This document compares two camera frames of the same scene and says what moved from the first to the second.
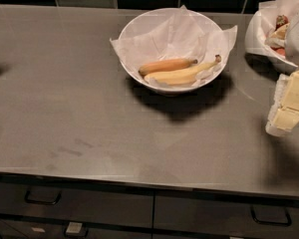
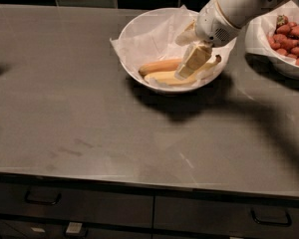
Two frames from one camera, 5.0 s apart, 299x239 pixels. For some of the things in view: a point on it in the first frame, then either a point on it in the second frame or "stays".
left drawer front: [123, 206] stays
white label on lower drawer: [74, 227] stays
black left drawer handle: [26, 198] stays
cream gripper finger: [290, 104] → [187, 36]
